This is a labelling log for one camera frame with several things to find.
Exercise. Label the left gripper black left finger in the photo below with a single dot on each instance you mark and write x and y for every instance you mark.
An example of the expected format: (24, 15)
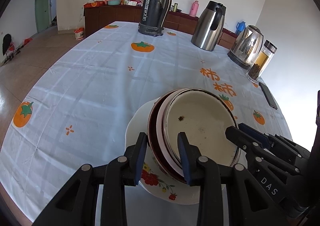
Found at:
(76, 202)

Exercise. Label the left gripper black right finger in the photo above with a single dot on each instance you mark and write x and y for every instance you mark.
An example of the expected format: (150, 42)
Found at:
(247, 202)

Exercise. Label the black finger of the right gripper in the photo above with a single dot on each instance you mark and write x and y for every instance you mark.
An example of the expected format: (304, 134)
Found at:
(251, 146)
(275, 144)

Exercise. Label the cream enamel bowl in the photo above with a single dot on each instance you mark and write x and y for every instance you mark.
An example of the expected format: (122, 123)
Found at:
(204, 118)

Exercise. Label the red flower white plate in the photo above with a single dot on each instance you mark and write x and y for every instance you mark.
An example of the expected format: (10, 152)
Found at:
(155, 181)

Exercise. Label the pink plastic bowl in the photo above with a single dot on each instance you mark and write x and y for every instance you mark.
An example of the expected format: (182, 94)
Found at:
(172, 167)

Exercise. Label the stainless steel bowl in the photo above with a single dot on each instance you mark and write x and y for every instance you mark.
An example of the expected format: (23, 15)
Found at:
(152, 135)

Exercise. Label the black smartphone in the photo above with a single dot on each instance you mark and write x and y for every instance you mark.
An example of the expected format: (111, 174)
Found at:
(268, 95)

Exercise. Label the glass tea bottle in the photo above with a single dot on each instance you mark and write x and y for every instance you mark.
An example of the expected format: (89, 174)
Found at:
(265, 55)

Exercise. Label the persimmon print tablecloth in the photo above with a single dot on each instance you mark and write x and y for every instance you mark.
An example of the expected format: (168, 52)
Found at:
(79, 109)

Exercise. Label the stainless electric kettle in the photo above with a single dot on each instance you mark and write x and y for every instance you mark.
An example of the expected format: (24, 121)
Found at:
(246, 47)

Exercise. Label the blue thermos jug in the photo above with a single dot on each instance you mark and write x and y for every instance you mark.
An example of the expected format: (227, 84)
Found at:
(240, 27)

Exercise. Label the pink thermos bottle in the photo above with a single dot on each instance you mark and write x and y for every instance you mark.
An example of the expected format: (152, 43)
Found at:
(194, 8)

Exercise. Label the chair with black jacket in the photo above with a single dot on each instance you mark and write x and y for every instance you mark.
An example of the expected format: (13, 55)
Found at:
(8, 48)

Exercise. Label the white orange bucket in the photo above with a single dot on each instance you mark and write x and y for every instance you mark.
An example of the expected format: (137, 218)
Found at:
(79, 33)

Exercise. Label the dark grey large thermos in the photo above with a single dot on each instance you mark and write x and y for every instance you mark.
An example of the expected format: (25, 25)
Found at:
(153, 16)

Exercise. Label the dark wood sideboard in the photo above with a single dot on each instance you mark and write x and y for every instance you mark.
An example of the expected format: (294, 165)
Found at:
(101, 16)

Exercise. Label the teal basin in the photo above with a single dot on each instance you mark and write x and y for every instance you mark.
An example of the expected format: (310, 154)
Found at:
(114, 2)

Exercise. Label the green door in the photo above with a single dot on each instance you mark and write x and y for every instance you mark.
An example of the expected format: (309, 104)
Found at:
(42, 15)

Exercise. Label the steel carafe black handle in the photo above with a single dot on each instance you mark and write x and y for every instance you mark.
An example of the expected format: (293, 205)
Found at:
(209, 26)

